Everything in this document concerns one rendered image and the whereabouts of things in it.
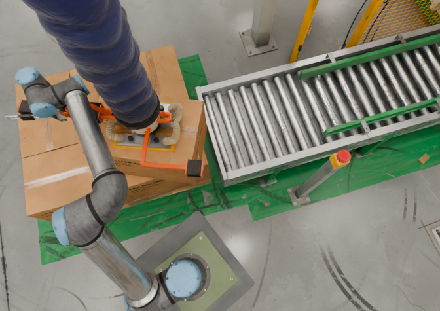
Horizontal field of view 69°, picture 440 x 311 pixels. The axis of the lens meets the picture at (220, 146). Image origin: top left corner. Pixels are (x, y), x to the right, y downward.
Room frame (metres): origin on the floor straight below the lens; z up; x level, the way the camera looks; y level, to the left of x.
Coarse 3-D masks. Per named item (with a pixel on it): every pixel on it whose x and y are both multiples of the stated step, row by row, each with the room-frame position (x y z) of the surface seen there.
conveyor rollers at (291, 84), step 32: (384, 64) 1.32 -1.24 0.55; (256, 96) 1.09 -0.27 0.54; (320, 96) 1.08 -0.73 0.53; (352, 96) 1.06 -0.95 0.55; (384, 96) 1.07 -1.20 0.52; (416, 96) 1.04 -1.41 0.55; (256, 128) 0.84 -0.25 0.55; (320, 128) 0.83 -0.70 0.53; (224, 160) 0.62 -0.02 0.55; (256, 160) 0.61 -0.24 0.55
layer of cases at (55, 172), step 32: (160, 64) 1.39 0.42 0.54; (96, 96) 1.14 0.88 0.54; (32, 128) 0.90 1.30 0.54; (64, 128) 0.90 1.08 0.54; (32, 160) 0.67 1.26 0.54; (64, 160) 0.66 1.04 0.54; (32, 192) 0.45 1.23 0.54; (64, 192) 0.44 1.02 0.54; (128, 192) 0.46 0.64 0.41; (160, 192) 0.50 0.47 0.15
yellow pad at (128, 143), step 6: (120, 132) 0.67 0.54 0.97; (126, 132) 0.67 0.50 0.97; (132, 132) 0.67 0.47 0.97; (126, 138) 0.63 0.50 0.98; (132, 138) 0.62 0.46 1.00; (156, 138) 0.62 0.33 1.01; (162, 138) 0.62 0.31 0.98; (114, 144) 0.60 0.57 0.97; (120, 144) 0.60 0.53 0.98; (126, 144) 0.60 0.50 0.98; (132, 144) 0.60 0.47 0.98; (150, 144) 0.59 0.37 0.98; (156, 144) 0.59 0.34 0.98; (162, 144) 0.59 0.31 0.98; (174, 144) 0.59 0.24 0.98; (150, 150) 0.56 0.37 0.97; (156, 150) 0.56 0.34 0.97; (162, 150) 0.56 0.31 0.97; (168, 150) 0.56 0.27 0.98; (174, 150) 0.56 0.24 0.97
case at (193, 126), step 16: (160, 96) 0.89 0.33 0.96; (192, 112) 0.79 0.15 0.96; (160, 128) 0.69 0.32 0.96; (192, 128) 0.69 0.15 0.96; (112, 144) 0.61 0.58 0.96; (176, 144) 0.60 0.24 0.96; (192, 144) 0.59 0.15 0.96; (128, 160) 0.53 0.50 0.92; (160, 160) 0.51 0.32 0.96; (176, 160) 0.50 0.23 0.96; (144, 176) 0.52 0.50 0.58; (160, 176) 0.50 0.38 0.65; (176, 176) 0.48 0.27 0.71
